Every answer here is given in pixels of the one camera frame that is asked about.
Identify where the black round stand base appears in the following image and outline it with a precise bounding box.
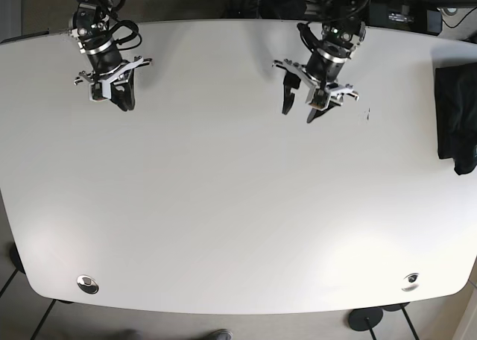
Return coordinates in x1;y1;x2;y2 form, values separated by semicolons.
347;307;383;332

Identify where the black T-shirt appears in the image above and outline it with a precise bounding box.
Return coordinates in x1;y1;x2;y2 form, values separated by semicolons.
434;63;476;175

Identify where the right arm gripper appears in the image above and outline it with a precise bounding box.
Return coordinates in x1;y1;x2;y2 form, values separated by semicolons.
73;56;152;112

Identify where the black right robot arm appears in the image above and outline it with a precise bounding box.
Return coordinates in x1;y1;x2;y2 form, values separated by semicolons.
69;0;152;112

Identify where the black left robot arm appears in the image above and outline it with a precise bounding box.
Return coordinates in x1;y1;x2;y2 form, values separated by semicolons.
273;0;370;123

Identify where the metal table grommet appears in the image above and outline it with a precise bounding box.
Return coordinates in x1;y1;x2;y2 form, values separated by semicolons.
77;274;99;295
401;273;420;292

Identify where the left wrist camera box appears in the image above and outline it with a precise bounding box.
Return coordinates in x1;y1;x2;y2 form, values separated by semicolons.
306;88;331;111

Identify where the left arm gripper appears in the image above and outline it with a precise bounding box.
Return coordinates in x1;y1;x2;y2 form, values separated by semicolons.
273;52;360;124

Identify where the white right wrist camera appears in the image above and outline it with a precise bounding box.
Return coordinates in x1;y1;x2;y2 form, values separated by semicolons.
89;81;111;102

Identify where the left metal table grommet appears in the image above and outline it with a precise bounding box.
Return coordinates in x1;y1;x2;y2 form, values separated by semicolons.
77;274;99;295

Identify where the right metal table grommet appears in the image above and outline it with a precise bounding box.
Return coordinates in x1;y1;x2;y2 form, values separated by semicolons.
401;273;420;292

